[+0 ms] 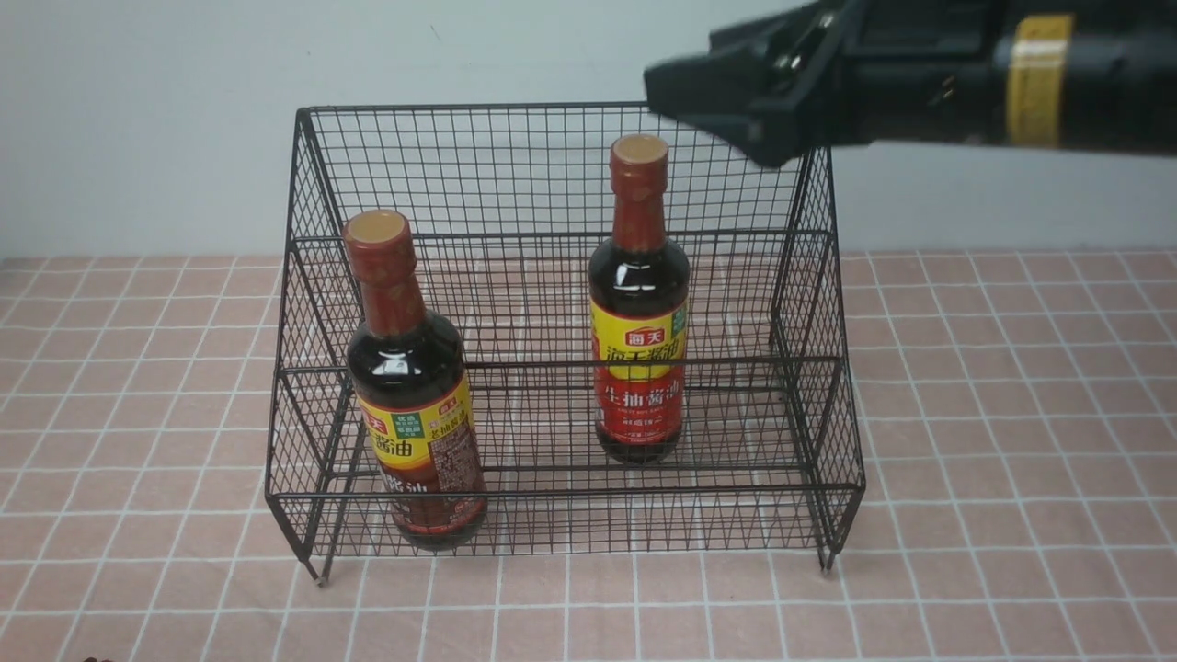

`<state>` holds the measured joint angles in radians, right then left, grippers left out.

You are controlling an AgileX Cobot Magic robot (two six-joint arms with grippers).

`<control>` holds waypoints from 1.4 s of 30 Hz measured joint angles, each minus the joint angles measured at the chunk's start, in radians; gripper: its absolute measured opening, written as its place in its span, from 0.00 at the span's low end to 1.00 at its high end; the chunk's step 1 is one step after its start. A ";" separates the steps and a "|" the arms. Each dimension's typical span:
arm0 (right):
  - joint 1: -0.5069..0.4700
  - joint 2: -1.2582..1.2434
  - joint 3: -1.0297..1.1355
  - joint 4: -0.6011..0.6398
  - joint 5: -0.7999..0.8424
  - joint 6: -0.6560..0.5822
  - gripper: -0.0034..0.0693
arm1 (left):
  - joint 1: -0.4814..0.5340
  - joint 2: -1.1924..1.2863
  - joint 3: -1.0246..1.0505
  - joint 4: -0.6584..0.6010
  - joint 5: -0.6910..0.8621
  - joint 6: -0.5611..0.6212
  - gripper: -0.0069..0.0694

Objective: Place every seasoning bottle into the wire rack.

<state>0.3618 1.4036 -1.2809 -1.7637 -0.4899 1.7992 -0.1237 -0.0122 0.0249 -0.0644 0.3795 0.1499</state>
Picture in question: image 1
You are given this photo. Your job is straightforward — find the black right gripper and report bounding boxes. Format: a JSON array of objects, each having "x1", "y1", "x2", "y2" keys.
[{"x1": 643, "y1": 1, "x2": 1008, "y2": 168}]

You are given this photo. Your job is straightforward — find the light soy sauce bottle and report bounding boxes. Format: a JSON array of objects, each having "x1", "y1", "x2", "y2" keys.
[{"x1": 589, "y1": 133, "x2": 691, "y2": 465}]

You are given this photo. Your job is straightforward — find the dark soy sauce bottle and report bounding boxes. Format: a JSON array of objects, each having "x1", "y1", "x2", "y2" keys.
[{"x1": 343, "y1": 208, "x2": 488, "y2": 552}]

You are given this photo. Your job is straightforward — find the black wire shelf rack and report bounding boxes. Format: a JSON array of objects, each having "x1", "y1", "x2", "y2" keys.
[{"x1": 265, "y1": 102, "x2": 866, "y2": 584}]

